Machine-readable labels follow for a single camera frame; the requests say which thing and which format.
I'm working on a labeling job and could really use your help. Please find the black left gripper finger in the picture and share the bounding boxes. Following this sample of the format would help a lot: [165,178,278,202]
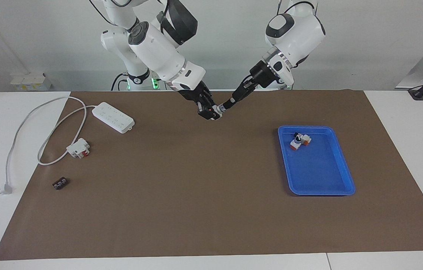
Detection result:
[223,75,254,110]
[226,82,258,113]

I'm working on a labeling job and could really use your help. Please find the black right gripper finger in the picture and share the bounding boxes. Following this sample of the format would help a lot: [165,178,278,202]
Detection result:
[197,102,213,120]
[208,98,222,121]

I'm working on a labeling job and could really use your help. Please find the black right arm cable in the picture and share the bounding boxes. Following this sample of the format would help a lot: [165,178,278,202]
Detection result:
[88,0,122,27]

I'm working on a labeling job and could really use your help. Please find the rotary switch with red back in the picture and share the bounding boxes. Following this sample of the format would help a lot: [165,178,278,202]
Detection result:
[290,133,304,151]

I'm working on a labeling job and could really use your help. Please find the white power strip cable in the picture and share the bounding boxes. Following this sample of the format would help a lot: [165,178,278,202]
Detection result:
[0,96,98,196]

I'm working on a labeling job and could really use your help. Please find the white background box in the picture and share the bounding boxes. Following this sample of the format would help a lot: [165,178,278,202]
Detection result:
[10,72,52,92]

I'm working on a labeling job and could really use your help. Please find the blue plastic tray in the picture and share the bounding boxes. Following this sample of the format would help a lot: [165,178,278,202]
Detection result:
[278,125,356,196]

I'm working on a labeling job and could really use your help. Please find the white circuit breaker red levers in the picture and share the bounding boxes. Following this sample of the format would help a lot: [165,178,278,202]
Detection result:
[66,138,91,159]

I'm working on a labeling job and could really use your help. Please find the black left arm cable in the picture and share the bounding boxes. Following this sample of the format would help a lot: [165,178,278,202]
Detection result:
[277,0,319,15]

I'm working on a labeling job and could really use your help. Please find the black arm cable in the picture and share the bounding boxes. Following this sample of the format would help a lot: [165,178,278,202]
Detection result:
[88,0,122,27]
[277,0,319,15]

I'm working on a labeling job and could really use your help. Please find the black right base cable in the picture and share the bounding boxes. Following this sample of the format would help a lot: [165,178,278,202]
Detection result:
[112,73,129,91]

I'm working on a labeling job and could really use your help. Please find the white power strip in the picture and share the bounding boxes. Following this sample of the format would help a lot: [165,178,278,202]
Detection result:
[92,102,135,134]

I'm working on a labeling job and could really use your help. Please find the brown table mat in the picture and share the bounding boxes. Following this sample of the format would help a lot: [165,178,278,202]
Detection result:
[0,89,423,261]

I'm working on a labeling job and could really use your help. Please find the small black terminal block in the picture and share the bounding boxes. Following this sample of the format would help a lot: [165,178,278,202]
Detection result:
[52,177,71,191]

